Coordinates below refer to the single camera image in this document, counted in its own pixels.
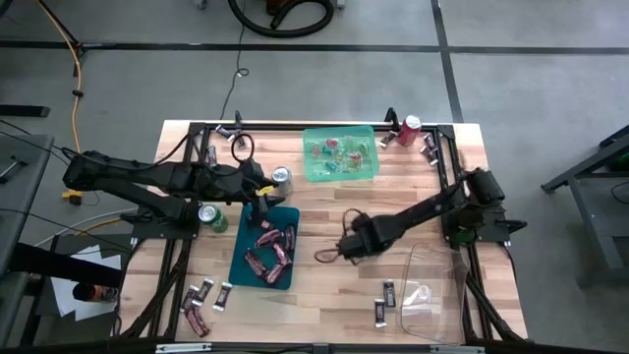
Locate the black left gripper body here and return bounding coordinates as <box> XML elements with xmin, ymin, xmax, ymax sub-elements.
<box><xmin>215</xmin><ymin>159</ymin><xmax>276</xmax><ymax>206</ymax></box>

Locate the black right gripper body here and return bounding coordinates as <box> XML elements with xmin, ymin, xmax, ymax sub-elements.
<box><xmin>337</xmin><ymin>215</ymin><xmax>394</xmax><ymax>260</ymax></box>

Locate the light green translucent basket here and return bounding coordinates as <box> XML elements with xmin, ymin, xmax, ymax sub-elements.
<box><xmin>302</xmin><ymin>125</ymin><xmax>381</xmax><ymax>183</ymax></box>

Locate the clear plastic basket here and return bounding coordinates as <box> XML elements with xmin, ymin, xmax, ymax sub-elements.
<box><xmin>395</xmin><ymin>241</ymin><xmax>472</xmax><ymax>345</ymax></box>

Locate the red soda can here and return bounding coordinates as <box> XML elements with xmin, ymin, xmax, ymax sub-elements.
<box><xmin>397</xmin><ymin>114</ymin><xmax>423</xmax><ymax>148</ymax></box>

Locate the silver Diet Coke can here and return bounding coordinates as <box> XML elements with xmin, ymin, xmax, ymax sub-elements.
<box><xmin>270</xmin><ymin>165</ymin><xmax>295</xmax><ymax>197</ymax></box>

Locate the green soda can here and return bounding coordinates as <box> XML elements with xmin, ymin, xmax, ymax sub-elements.
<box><xmin>198</xmin><ymin>204</ymin><xmax>230</xmax><ymax>234</ymax></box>

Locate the dark teal plastic basket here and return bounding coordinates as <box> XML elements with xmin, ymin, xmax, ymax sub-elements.
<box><xmin>228</xmin><ymin>203</ymin><xmax>301</xmax><ymax>291</ymax></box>

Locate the orange black bottle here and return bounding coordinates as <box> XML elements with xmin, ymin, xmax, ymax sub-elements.
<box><xmin>72</xmin><ymin>282</ymin><xmax>119</xmax><ymax>304</ymax></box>

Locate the white paper sheet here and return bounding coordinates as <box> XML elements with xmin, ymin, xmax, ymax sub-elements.
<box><xmin>50</xmin><ymin>244</ymin><xmax>123</xmax><ymax>324</ymax></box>

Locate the grey side table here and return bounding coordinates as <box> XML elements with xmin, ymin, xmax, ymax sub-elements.
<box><xmin>0</xmin><ymin>133</ymin><xmax>55</xmax><ymax>276</ymax></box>

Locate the grey metal stand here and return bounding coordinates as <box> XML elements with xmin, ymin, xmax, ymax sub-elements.
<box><xmin>540</xmin><ymin>125</ymin><xmax>629</xmax><ymax>286</ymax></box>

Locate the black flat bar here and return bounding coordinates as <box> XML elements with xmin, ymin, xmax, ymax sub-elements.
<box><xmin>0</xmin><ymin>103</ymin><xmax>51</xmax><ymax>118</ymax></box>

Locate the black hand tool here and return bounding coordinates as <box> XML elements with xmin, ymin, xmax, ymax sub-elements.
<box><xmin>0</xmin><ymin>155</ymin><xmax>29</xmax><ymax>184</ymax></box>

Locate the black tripod leg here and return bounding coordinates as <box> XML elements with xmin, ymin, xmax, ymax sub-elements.
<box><xmin>36</xmin><ymin>0</ymin><xmax>89</xmax><ymax>80</ymax></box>

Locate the black aluminium table frame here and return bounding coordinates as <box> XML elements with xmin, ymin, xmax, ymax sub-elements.
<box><xmin>115</xmin><ymin>120</ymin><xmax>530</xmax><ymax>345</ymax></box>

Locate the thin black floor cable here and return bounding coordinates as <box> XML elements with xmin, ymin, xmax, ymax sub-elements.
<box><xmin>219</xmin><ymin>0</ymin><xmax>251</xmax><ymax>122</ymax></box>

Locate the silver metal bracket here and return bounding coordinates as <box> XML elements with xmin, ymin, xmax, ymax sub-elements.
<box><xmin>429</xmin><ymin>345</ymin><xmax>486</xmax><ymax>354</ymax></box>

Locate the black vacuum hose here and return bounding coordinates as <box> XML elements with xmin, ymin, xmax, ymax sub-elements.
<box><xmin>227</xmin><ymin>0</ymin><xmax>336</xmax><ymax>39</ymax></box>

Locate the yellow extension cord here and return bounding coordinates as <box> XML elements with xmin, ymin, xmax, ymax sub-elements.
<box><xmin>37</xmin><ymin>0</ymin><xmax>85</xmax><ymax>207</ymax></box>

